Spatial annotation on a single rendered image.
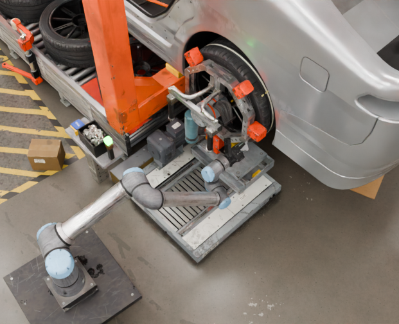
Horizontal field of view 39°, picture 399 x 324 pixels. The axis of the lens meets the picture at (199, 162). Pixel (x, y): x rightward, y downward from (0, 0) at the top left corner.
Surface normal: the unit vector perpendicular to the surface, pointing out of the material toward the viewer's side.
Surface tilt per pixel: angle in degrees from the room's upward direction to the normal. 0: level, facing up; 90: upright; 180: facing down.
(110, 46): 90
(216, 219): 0
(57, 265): 4
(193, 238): 0
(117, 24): 90
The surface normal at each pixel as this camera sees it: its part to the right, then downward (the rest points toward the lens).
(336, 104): -0.72, 0.56
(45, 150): 0.00, -0.58
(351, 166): -0.36, 0.79
